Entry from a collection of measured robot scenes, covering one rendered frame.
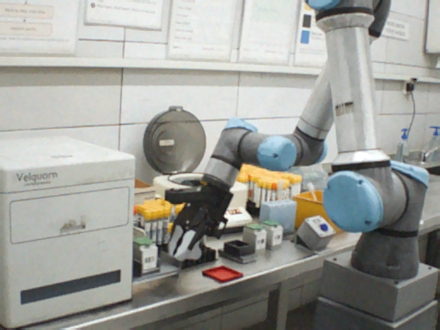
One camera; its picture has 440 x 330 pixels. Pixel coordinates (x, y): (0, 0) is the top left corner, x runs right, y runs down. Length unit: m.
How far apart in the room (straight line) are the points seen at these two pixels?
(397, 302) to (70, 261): 0.64
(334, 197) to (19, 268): 0.58
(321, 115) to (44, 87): 0.81
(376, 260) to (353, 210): 0.18
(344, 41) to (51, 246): 0.66
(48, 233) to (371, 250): 0.64
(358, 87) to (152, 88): 0.97
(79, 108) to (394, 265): 1.03
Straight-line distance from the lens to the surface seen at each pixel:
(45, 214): 1.08
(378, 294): 1.26
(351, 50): 1.16
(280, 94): 2.43
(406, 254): 1.28
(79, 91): 1.82
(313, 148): 1.39
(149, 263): 1.27
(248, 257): 1.50
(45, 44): 1.75
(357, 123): 1.14
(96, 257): 1.16
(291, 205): 1.72
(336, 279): 1.31
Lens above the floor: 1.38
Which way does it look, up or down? 11 degrees down
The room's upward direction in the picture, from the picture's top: 4 degrees clockwise
